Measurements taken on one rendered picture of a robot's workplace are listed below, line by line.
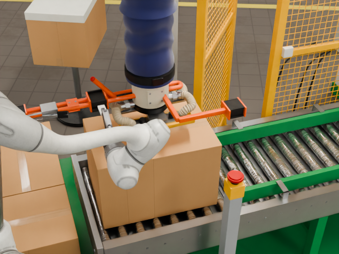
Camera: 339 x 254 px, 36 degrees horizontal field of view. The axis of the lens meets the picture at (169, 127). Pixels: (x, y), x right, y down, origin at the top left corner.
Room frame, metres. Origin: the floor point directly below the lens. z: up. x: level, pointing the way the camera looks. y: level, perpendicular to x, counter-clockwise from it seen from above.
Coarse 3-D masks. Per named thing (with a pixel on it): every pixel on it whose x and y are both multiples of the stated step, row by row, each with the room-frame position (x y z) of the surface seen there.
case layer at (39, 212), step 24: (24, 168) 2.15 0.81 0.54; (48, 168) 2.15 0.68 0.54; (24, 192) 1.97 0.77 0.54; (48, 192) 1.97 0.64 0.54; (24, 216) 1.79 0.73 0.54; (48, 216) 1.79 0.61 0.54; (72, 216) 1.79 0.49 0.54; (24, 240) 1.64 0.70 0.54; (48, 240) 1.64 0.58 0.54; (72, 240) 1.65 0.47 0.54
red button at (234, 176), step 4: (228, 172) 1.60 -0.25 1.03; (232, 172) 1.59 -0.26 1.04; (236, 172) 1.59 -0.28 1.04; (240, 172) 1.59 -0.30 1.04; (228, 176) 1.57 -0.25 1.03; (232, 176) 1.57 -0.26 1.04; (236, 176) 1.57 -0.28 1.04; (240, 176) 1.57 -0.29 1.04; (232, 180) 1.55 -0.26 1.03; (236, 180) 1.55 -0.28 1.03; (240, 180) 1.55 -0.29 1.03; (236, 184) 1.56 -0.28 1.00
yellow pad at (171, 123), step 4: (168, 112) 1.92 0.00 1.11; (168, 116) 1.92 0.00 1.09; (172, 116) 1.91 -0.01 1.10; (180, 116) 1.92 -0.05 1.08; (136, 120) 1.89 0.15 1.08; (140, 120) 1.86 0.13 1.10; (144, 120) 1.86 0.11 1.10; (148, 120) 1.89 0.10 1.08; (164, 120) 1.89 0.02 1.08; (168, 120) 1.89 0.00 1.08; (172, 120) 1.89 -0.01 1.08; (192, 120) 1.90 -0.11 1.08; (168, 124) 1.87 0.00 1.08; (172, 124) 1.87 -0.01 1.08; (176, 124) 1.88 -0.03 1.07; (180, 124) 1.88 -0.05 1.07; (184, 124) 1.89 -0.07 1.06
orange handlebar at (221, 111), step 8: (168, 88) 1.99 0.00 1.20; (176, 88) 2.00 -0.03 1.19; (120, 96) 1.92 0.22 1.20; (128, 96) 1.92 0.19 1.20; (56, 104) 1.86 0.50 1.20; (64, 104) 1.86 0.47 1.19; (72, 104) 1.85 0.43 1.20; (80, 104) 1.85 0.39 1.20; (88, 104) 1.86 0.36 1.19; (168, 104) 1.86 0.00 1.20; (32, 112) 1.82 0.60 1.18; (176, 112) 1.80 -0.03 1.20; (200, 112) 1.80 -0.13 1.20; (208, 112) 1.80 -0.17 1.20; (216, 112) 1.80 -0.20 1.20; (224, 112) 1.82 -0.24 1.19; (176, 120) 1.75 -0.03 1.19; (184, 120) 1.75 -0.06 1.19
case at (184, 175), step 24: (96, 120) 2.07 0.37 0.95; (168, 144) 1.88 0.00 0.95; (192, 144) 1.89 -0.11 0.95; (216, 144) 1.89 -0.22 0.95; (96, 168) 1.72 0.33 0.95; (144, 168) 1.77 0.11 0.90; (168, 168) 1.80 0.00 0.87; (192, 168) 1.84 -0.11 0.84; (216, 168) 1.87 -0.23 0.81; (96, 192) 1.82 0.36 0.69; (120, 192) 1.73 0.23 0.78; (144, 192) 1.77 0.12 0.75; (168, 192) 1.80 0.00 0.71; (192, 192) 1.84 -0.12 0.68; (216, 192) 1.88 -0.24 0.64; (120, 216) 1.73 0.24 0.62; (144, 216) 1.77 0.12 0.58
